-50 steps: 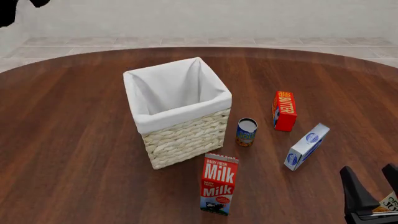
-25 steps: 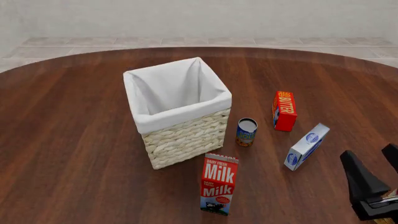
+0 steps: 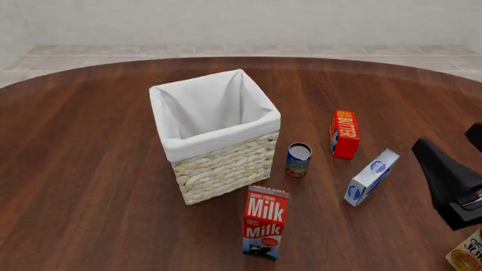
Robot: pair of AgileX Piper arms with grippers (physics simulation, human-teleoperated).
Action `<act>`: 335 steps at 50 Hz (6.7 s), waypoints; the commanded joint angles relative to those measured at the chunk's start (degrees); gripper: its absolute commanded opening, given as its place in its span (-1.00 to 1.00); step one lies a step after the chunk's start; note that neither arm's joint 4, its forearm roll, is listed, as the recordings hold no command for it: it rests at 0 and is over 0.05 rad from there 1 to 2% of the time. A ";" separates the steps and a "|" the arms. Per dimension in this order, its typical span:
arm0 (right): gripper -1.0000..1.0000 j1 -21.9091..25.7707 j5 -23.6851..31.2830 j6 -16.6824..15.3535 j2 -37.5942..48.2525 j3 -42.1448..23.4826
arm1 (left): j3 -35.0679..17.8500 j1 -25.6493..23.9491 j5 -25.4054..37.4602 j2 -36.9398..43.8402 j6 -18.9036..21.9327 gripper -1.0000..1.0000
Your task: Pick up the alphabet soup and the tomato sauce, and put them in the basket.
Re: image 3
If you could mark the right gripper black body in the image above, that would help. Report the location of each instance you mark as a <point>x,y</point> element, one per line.
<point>465,214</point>

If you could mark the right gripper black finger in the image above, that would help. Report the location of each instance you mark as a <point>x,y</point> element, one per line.
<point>448,175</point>
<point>475,134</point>

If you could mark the blue alphabet soup can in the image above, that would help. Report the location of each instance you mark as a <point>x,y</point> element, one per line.
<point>298,163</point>

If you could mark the white-lined wicker basket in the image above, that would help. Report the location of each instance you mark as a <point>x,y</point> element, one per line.
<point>222,158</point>

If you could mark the orange juice carton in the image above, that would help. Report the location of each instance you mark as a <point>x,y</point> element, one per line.
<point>468,254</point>

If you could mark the pale blue cream cheese box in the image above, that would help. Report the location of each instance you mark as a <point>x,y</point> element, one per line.
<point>371,179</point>

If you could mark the red butter box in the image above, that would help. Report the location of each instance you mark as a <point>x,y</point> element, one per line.
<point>345,135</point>

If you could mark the red and white milk carton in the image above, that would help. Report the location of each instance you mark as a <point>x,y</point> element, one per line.
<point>264,223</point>

